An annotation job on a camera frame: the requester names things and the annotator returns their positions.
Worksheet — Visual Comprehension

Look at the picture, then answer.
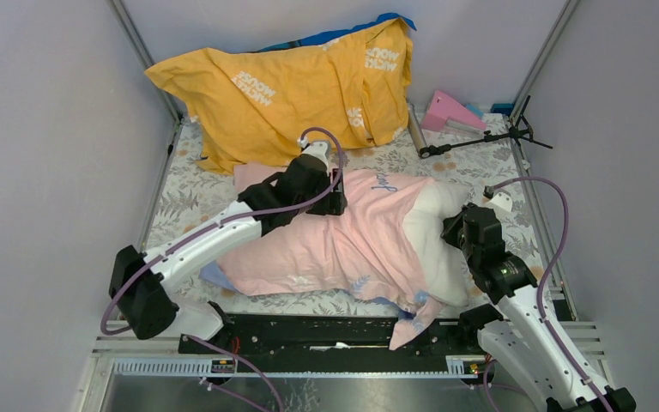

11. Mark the white pillow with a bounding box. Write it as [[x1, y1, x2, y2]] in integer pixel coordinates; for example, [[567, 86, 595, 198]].
[[402, 179, 469, 307]]

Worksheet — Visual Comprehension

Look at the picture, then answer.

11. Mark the blue Elsa pillowcase pink inside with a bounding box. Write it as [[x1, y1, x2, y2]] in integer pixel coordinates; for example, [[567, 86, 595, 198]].
[[199, 169, 447, 350]]

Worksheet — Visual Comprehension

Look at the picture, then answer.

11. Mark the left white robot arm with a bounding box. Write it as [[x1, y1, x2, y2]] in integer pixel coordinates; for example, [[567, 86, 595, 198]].
[[100, 154, 347, 353]]

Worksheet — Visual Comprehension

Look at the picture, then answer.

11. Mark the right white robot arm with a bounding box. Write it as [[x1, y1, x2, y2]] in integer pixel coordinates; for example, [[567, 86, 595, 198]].
[[442, 203, 637, 411]]

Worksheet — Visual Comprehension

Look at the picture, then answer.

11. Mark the yellow Mickey Mouse pillow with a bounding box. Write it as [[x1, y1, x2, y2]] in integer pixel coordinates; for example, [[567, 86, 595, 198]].
[[145, 17, 413, 174]]

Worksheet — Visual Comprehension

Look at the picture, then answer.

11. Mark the blue cloth behind pillow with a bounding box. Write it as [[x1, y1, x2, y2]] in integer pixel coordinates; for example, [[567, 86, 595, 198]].
[[255, 12, 417, 53]]

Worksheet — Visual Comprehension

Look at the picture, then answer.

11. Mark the floral patterned mat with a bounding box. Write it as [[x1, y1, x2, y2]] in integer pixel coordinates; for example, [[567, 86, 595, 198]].
[[144, 124, 550, 317]]

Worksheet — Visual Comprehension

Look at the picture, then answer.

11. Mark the black tripod stand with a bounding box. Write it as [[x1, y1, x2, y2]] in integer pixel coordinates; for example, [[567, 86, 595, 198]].
[[416, 95, 553, 159]]

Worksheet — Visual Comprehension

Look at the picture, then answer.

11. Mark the metal cylinder rod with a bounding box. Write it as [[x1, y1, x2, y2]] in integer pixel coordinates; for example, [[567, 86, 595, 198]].
[[407, 102, 427, 158]]

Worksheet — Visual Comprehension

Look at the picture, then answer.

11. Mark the pink wedge block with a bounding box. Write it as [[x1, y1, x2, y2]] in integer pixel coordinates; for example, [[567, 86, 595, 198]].
[[420, 90, 487, 133]]

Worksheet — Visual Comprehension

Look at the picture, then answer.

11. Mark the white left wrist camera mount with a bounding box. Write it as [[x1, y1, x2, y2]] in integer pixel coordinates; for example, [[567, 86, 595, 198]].
[[298, 138, 332, 167]]

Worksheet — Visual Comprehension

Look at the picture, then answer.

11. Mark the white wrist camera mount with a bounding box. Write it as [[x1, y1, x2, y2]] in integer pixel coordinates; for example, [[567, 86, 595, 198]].
[[298, 138, 332, 167], [483, 186, 513, 213]]

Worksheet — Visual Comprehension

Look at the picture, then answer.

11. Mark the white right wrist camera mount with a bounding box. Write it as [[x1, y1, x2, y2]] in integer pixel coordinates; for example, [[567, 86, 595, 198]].
[[483, 186, 513, 213]]

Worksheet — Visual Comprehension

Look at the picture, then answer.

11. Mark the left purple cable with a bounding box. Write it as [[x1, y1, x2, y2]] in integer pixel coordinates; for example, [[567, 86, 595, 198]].
[[100, 126, 347, 412]]

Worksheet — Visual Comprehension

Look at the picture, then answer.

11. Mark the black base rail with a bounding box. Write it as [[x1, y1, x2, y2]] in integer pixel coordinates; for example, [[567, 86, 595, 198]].
[[178, 305, 502, 378]]

